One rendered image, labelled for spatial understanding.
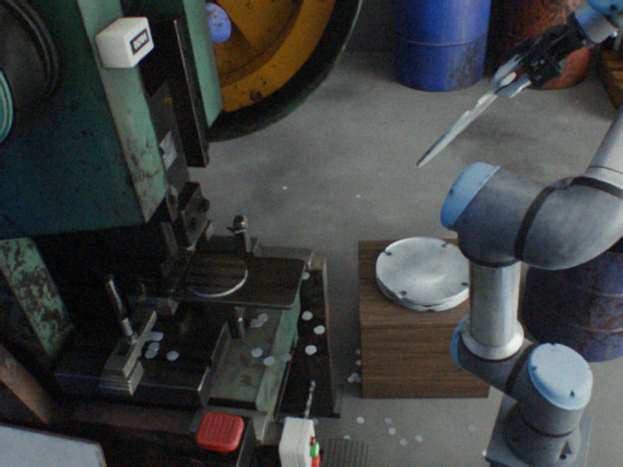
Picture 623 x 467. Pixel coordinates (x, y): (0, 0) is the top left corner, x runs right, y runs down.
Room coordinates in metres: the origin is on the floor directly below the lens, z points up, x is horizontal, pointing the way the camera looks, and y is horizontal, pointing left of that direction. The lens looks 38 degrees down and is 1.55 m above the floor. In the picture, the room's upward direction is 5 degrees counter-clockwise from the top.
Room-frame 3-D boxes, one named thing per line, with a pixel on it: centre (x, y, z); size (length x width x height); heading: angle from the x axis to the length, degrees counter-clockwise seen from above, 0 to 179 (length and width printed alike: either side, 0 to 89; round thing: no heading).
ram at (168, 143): (0.90, 0.28, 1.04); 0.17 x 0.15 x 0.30; 76
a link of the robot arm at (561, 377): (0.66, -0.44, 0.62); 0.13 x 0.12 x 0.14; 43
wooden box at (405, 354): (1.27, -0.34, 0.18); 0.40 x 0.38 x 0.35; 84
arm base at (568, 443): (0.65, -0.44, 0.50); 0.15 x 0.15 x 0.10
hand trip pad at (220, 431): (0.53, 0.17, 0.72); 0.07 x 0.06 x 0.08; 76
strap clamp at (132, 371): (0.74, 0.36, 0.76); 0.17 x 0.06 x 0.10; 166
